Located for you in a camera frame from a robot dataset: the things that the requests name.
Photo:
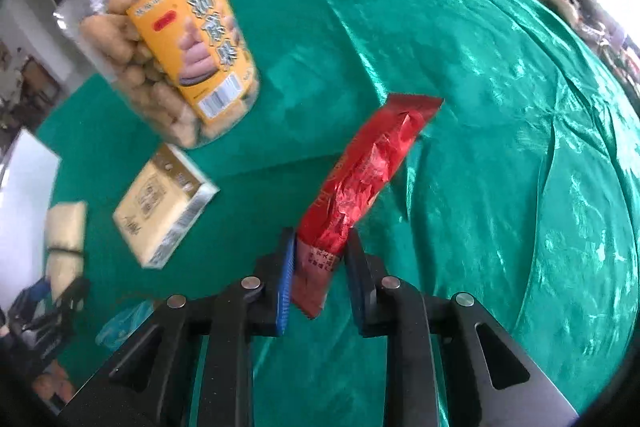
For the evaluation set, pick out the clear plastic snack jar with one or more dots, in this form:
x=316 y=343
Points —
x=165 y=47

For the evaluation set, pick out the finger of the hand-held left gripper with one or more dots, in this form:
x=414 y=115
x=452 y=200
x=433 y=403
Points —
x=75 y=294

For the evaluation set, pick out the wooden chair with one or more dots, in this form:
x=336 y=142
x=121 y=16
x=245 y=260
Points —
x=37 y=79

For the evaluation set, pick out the teal striped pouch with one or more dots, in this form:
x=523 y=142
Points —
x=122 y=326

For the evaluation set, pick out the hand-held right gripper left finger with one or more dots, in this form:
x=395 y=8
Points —
x=285 y=287

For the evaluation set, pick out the cream and gold packet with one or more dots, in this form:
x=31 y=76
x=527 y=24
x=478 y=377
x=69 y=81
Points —
x=160 y=207

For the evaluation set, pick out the red foil packet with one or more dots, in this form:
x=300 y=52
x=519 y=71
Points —
x=360 y=177

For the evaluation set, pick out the person's left hand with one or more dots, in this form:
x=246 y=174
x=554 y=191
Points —
x=52 y=389

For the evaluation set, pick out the white cardboard box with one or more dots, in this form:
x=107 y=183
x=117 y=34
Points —
x=25 y=197

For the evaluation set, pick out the beige rolled cloth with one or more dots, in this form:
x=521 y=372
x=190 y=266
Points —
x=65 y=232

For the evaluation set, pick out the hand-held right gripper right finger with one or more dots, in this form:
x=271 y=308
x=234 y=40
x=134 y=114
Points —
x=353 y=279

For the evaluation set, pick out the clutter of household things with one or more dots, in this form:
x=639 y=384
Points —
x=590 y=17

